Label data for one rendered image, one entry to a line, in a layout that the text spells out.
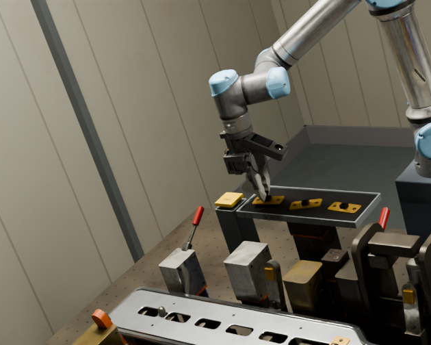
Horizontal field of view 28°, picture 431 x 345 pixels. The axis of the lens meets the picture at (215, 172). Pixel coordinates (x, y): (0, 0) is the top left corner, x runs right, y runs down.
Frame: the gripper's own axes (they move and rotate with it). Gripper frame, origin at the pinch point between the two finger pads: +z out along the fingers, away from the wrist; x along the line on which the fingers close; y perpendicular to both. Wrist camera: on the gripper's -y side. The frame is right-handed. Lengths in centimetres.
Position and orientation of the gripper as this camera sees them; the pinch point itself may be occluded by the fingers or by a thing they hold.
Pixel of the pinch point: (266, 194)
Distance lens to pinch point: 229.0
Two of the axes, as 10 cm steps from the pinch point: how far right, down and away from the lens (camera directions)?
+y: -8.4, 0.3, 5.4
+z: 2.9, 8.6, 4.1
